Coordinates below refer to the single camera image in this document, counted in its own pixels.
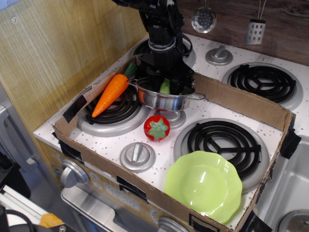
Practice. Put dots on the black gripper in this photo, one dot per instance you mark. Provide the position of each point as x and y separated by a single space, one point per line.
160 66

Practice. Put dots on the green toy broccoli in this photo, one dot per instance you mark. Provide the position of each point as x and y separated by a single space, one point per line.
165 87

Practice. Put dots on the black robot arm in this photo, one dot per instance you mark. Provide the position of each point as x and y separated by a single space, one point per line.
163 22

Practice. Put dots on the small steel pan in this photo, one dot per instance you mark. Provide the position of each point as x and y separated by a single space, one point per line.
162 101

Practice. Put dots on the red toy tomato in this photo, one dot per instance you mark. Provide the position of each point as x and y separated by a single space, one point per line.
156 128

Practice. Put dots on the orange toy carrot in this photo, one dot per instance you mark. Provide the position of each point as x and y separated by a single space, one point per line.
114 89

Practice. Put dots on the front left black burner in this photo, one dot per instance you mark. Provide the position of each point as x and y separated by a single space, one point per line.
125 114

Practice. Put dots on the silver rear stovetop knob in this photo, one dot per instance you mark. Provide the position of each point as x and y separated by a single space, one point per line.
219 56

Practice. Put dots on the hanging silver strainer ladle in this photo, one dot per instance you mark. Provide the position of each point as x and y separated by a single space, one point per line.
204 19

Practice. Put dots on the silver front stovetop knob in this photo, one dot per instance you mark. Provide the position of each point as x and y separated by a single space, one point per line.
137 157

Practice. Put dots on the front right black burner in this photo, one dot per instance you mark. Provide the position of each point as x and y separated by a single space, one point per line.
236 142

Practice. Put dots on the hanging silver grater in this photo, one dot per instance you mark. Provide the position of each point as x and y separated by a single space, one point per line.
256 27

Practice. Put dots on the rear right black burner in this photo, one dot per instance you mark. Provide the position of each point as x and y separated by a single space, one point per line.
267 80

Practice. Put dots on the light green plastic bowl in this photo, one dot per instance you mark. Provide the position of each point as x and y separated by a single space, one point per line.
207 183

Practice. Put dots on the brown cardboard fence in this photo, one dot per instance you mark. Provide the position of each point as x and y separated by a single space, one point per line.
143 193

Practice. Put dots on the silver left oven knob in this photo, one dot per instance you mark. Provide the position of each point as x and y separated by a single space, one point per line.
73 174

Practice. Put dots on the silver oven knob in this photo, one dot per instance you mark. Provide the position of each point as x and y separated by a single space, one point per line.
166 224
73 174

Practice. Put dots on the silver right oven knob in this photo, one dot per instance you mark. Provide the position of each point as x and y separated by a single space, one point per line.
166 224

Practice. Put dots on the steel sink basin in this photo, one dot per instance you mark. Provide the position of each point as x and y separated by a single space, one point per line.
287 188

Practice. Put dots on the silver oven door handle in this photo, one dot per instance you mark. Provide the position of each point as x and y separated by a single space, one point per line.
97 213

